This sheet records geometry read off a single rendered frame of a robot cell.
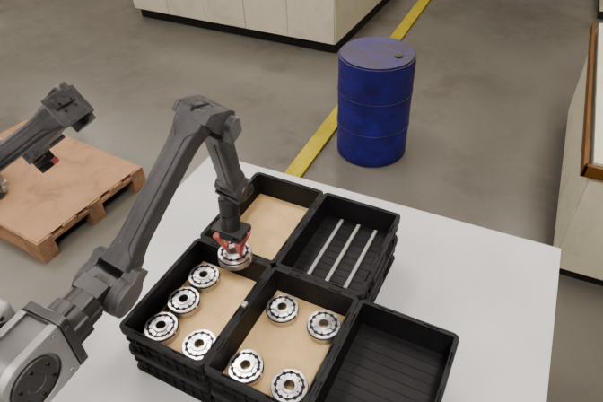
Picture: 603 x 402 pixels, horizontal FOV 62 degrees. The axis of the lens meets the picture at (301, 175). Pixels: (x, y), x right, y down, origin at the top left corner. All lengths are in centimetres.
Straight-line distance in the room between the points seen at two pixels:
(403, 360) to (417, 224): 72
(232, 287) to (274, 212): 38
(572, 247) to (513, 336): 111
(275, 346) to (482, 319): 72
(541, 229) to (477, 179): 54
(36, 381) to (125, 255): 24
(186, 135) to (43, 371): 44
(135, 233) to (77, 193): 247
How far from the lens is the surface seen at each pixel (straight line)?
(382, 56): 329
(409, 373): 157
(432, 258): 201
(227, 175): 124
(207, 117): 94
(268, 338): 161
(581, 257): 294
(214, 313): 169
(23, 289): 321
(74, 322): 94
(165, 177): 96
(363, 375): 155
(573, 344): 284
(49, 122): 124
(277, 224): 192
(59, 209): 336
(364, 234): 188
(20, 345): 92
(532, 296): 200
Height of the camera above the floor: 217
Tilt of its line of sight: 39 degrees down
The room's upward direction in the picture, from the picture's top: 2 degrees counter-clockwise
